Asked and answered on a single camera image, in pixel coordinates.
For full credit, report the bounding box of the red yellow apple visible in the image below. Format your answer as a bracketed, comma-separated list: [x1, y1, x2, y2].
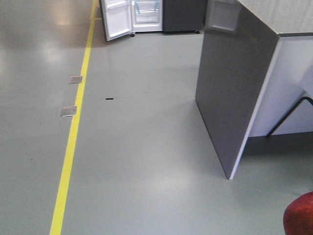
[283, 191, 313, 235]

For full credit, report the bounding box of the open fridge door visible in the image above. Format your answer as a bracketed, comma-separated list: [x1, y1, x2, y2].
[99, 0, 134, 42]

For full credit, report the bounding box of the metal floor plate near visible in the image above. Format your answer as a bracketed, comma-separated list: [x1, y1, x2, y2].
[60, 106, 77, 117]

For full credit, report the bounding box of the metal floor plate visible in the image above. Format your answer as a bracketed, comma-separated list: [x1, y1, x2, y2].
[60, 106, 77, 117]
[68, 76, 83, 84]

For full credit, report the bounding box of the metal floor plate far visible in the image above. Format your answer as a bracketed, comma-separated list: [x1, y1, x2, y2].
[68, 76, 83, 84]

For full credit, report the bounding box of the black metal stand leg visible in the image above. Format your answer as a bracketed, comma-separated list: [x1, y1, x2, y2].
[266, 96, 313, 138]

